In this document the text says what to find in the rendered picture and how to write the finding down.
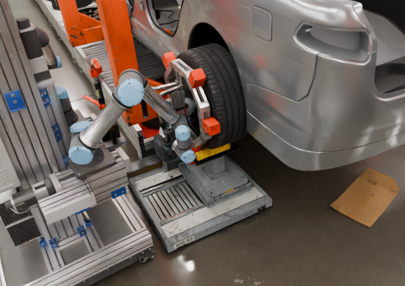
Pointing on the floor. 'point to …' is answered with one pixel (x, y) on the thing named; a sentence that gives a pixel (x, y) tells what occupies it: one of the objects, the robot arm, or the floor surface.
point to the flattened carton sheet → (367, 197)
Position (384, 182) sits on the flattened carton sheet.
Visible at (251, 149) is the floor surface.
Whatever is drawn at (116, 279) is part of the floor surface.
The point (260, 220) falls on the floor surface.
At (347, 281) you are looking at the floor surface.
